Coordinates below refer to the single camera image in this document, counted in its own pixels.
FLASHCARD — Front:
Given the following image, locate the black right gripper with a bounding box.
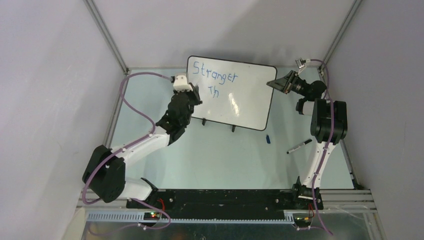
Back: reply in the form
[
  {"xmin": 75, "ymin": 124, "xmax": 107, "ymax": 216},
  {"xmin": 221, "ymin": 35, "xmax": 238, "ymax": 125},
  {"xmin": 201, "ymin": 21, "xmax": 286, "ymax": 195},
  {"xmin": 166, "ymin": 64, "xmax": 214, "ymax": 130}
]
[{"xmin": 267, "ymin": 69, "xmax": 310, "ymax": 98}]

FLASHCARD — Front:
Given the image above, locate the black marker pen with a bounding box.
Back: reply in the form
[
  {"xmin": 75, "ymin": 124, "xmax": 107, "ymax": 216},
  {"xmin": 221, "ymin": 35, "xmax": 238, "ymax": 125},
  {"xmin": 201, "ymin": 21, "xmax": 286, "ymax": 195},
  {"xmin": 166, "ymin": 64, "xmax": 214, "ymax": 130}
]
[{"xmin": 286, "ymin": 138, "xmax": 312, "ymax": 154}]

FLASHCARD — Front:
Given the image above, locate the white whiteboard black frame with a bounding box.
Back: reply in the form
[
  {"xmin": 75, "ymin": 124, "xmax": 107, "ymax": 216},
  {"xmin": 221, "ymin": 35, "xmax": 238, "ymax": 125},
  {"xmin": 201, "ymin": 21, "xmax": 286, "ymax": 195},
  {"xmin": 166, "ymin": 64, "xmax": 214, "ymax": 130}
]
[{"xmin": 186, "ymin": 55, "xmax": 278, "ymax": 131}]

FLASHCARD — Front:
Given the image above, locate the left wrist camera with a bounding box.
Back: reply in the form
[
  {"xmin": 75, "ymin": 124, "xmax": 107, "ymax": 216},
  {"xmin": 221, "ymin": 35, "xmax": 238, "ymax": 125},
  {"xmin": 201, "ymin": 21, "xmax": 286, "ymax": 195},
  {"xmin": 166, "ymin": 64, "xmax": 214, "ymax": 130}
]
[{"xmin": 171, "ymin": 72, "xmax": 193, "ymax": 93}]

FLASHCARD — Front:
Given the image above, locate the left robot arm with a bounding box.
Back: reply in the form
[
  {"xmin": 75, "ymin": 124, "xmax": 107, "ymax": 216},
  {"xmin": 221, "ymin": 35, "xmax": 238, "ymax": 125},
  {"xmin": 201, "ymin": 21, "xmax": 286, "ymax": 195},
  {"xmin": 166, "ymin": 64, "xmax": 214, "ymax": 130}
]
[{"xmin": 82, "ymin": 83, "xmax": 202, "ymax": 208}]

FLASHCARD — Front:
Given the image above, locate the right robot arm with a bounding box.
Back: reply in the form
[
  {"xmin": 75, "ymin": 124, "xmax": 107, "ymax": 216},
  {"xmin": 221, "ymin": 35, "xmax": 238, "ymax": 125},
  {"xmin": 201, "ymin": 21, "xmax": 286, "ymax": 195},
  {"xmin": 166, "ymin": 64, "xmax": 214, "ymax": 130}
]
[{"xmin": 266, "ymin": 70, "xmax": 348, "ymax": 209}]

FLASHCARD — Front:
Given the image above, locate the wire whiteboard stand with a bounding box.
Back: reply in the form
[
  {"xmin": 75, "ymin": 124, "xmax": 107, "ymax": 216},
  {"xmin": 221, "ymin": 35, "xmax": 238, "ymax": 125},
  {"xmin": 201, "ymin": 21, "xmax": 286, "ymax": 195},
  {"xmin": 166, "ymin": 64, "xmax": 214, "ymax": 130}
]
[{"xmin": 201, "ymin": 118, "xmax": 237, "ymax": 133}]

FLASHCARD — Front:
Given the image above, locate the grey cable duct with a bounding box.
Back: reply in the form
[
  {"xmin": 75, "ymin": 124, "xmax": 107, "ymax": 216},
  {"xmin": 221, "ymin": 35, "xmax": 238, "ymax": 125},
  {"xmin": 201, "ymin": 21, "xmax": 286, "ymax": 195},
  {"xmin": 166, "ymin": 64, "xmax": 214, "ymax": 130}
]
[{"xmin": 86, "ymin": 210, "xmax": 295, "ymax": 225}]

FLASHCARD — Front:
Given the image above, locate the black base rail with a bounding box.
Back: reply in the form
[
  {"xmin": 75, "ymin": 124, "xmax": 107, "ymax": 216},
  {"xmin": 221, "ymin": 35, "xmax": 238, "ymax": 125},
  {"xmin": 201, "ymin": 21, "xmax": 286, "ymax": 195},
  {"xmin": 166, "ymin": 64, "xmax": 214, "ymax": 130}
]
[{"xmin": 145, "ymin": 189, "xmax": 313, "ymax": 220}]

